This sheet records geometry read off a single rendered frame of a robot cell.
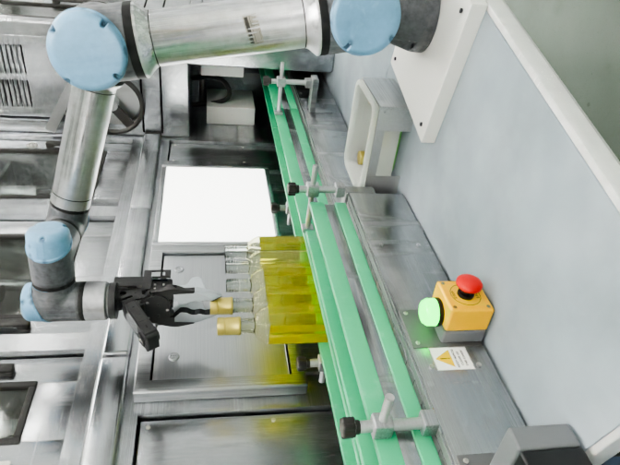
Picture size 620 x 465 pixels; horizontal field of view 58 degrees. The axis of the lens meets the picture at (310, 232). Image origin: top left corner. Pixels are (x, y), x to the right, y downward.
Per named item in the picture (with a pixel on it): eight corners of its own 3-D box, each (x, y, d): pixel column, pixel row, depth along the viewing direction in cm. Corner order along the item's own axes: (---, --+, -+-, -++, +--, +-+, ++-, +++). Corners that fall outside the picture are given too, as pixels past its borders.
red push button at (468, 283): (447, 288, 88) (453, 271, 86) (471, 288, 89) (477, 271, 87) (457, 305, 85) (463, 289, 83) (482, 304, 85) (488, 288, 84)
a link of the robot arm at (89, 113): (83, -16, 99) (40, 222, 118) (70, -10, 90) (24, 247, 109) (149, 7, 103) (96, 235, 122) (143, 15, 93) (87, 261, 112)
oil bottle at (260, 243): (334, 254, 134) (244, 254, 130) (338, 234, 131) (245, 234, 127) (339, 268, 129) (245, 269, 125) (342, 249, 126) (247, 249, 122)
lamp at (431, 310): (430, 312, 91) (412, 312, 90) (436, 291, 88) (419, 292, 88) (439, 332, 87) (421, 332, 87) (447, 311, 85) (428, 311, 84)
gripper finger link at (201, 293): (219, 268, 112) (172, 275, 112) (220, 288, 108) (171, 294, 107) (220, 280, 114) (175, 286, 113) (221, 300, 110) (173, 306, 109)
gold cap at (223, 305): (232, 305, 114) (209, 306, 113) (232, 292, 112) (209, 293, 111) (232, 318, 111) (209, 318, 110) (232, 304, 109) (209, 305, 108)
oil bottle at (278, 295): (349, 304, 120) (249, 305, 116) (353, 283, 117) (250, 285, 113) (355, 322, 115) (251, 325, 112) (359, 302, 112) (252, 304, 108)
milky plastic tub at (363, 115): (375, 161, 144) (342, 160, 142) (392, 77, 131) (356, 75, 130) (393, 197, 130) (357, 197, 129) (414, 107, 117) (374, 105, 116)
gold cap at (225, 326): (239, 326, 110) (217, 327, 109) (240, 312, 108) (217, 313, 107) (240, 339, 107) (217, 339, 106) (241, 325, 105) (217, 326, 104)
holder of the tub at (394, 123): (374, 180, 147) (344, 179, 146) (394, 78, 131) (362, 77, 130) (390, 217, 133) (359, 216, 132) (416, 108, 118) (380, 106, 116)
